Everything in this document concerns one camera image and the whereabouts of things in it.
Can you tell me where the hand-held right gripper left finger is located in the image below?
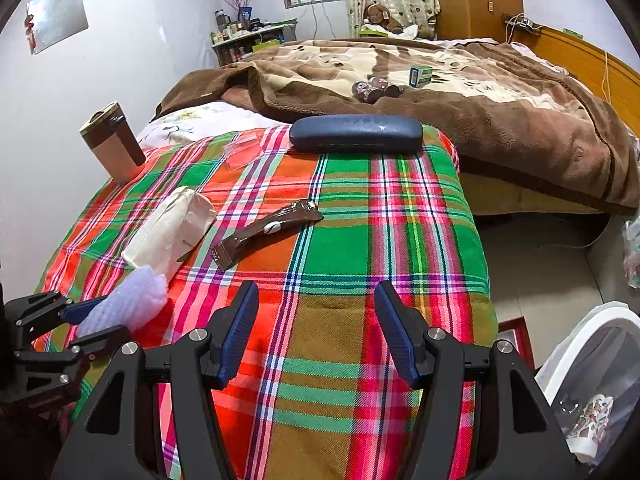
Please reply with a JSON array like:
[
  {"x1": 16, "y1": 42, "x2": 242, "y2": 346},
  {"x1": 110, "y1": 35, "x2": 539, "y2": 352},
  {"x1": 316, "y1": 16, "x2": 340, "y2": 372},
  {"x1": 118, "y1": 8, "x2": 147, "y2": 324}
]
[{"x1": 51, "y1": 280, "x2": 260, "y2": 480}]

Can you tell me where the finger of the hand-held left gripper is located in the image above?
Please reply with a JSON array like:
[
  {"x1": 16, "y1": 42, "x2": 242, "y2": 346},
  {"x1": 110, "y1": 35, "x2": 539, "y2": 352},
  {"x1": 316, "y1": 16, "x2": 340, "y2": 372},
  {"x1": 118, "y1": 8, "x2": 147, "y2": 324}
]
[
  {"x1": 4, "y1": 290, "x2": 108, "y2": 343},
  {"x1": 12, "y1": 324, "x2": 133, "y2": 411}
]

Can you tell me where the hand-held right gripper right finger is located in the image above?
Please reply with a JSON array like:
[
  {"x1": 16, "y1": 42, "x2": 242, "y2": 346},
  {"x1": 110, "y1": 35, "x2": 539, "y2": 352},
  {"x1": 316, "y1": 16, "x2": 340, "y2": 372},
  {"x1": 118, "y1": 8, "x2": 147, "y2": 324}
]
[{"x1": 373, "y1": 280, "x2": 596, "y2": 480}]

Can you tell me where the white round trash bin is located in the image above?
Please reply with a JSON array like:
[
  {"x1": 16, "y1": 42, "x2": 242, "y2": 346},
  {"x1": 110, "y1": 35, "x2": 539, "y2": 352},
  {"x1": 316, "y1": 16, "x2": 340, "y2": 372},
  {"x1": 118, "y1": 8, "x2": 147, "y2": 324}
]
[{"x1": 532, "y1": 301, "x2": 640, "y2": 466}]

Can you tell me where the plaid bed cloth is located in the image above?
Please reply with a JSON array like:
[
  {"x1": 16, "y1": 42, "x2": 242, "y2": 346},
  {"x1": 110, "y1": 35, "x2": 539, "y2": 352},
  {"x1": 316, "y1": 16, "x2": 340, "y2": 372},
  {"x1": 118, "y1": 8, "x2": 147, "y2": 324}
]
[{"x1": 32, "y1": 125, "x2": 501, "y2": 480}]

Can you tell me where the brown snack wrapper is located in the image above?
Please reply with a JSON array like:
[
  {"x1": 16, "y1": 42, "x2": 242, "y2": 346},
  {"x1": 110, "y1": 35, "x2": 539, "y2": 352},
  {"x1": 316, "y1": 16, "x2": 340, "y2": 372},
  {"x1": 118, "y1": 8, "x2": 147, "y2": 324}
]
[{"x1": 211, "y1": 200, "x2": 325, "y2": 268}]

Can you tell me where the red box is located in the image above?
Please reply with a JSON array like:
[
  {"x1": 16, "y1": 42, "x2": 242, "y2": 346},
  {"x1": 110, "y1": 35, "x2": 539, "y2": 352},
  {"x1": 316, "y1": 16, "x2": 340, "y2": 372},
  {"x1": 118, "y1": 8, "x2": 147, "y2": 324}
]
[{"x1": 497, "y1": 316, "x2": 535, "y2": 368}]

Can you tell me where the cream tissue packet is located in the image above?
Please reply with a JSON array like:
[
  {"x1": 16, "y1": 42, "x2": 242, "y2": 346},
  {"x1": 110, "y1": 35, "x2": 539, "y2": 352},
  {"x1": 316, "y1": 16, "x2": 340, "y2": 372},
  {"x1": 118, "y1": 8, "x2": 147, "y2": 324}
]
[{"x1": 121, "y1": 186, "x2": 218, "y2": 283}]

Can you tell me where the beige brown tumbler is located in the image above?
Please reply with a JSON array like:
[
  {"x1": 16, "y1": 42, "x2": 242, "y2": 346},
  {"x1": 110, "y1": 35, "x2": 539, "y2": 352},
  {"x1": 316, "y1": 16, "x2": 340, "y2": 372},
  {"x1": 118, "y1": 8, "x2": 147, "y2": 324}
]
[{"x1": 78, "y1": 101, "x2": 147, "y2": 183}]

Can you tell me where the clear plastic packet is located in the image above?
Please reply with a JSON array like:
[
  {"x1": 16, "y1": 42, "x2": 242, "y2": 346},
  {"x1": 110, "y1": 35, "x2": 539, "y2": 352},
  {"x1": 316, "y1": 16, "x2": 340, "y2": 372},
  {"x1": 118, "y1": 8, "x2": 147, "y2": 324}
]
[{"x1": 222, "y1": 132, "x2": 263, "y2": 171}]

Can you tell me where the beige mattress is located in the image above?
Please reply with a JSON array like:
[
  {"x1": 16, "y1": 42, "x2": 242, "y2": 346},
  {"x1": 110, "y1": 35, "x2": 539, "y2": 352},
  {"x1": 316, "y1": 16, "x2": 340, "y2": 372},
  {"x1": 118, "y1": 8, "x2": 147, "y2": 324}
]
[{"x1": 460, "y1": 170, "x2": 613, "y2": 216}]

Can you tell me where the dark blue glasses case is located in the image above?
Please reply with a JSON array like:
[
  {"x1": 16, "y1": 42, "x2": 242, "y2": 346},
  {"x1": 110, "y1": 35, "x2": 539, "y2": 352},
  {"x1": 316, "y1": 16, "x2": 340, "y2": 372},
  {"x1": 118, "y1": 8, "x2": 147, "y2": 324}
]
[{"x1": 288, "y1": 114, "x2": 423, "y2": 153}]

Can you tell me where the crumpled printed wrapper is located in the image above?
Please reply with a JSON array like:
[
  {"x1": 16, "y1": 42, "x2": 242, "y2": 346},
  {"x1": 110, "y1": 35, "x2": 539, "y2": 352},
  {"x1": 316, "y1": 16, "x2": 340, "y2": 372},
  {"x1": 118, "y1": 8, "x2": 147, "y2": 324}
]
[{"x1": 567, "y1": 394, "x2": 615, "y2": 453}]

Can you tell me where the white floral bed sheet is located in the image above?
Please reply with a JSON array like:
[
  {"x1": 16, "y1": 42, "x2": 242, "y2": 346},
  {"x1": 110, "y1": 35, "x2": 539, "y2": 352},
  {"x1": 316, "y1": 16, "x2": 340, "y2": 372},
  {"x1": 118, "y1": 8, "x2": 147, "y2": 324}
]
[{"x1": 137, "y1": 101, "x2": 288, "y2": 150}]

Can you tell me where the brown plush blanket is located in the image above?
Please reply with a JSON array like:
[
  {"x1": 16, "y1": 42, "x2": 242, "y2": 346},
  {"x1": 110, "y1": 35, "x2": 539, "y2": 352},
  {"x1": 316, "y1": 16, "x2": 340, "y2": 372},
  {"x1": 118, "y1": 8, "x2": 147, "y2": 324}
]
[{"x1": 152, "y1": 38, "x2": 640, "y2": 216}]

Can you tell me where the crushed dark can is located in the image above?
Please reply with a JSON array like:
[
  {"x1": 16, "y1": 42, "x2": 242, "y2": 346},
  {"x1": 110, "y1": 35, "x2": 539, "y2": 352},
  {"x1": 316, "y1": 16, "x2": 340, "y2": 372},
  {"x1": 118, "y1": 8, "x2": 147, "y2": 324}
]
[{"x1": 351, "y1": 77, "x2": 402, "y2": 104}]

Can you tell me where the pale plastic bag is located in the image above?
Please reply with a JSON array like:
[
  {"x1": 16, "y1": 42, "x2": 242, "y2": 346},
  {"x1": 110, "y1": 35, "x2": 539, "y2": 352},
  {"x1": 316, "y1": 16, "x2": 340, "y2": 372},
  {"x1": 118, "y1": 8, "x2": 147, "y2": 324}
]
[{"x1": 621, "y1": 212, "x2": 640, "y2": 288}]

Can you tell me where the brown teddy bear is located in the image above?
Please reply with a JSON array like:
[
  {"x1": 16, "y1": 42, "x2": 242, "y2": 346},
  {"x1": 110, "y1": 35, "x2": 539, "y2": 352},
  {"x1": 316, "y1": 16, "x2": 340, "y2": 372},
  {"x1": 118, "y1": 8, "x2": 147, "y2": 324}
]
[{"x1": 362, "y1": 2, "x2": 406, "y2": 36}]

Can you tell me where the wooden headboard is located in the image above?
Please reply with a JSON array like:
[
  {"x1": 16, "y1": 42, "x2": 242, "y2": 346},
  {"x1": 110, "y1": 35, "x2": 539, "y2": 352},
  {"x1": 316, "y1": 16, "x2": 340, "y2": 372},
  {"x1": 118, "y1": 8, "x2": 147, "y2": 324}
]
[{"x1": 500, "y1": 25, "x2": 640, "y2": 136}]

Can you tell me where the power strip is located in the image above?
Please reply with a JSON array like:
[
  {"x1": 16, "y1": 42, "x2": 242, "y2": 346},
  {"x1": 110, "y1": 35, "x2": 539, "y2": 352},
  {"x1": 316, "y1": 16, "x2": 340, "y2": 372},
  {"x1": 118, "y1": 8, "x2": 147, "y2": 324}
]
[{"x1": 501, "y1": 13, "x2": 543, "y2": 35}]

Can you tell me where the wooden wardrobe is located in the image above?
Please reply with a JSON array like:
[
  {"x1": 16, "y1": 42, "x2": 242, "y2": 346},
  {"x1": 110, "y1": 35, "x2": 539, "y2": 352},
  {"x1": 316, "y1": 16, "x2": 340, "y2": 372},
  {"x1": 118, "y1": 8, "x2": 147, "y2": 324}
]
[{"x1": 430, "y1": 0, "x2": 525, "y2": 43}]

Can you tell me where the white floor cable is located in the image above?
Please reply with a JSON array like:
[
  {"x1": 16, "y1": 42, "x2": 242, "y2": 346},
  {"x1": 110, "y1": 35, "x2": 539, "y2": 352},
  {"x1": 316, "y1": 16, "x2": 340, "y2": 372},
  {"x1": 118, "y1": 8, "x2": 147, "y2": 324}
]
[{"x1": 540, "y1": 212, "x2": 616, "y2": 250}]

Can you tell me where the silver wall poster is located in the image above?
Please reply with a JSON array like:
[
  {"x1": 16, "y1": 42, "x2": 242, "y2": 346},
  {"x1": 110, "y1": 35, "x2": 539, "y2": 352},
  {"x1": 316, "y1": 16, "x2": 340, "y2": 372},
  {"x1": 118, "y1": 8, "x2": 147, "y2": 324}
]
[{"x1": 25, "y1": 0, "x2": 90, "y2": 55}]

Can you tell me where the cluttered wall shelf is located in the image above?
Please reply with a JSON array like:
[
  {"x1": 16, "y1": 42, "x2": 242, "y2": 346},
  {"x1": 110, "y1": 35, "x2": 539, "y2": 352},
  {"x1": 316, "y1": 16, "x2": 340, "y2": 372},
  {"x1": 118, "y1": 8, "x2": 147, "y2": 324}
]
[{"x1": 210, "y1": 19, "x2": 298, "y2": 67}]

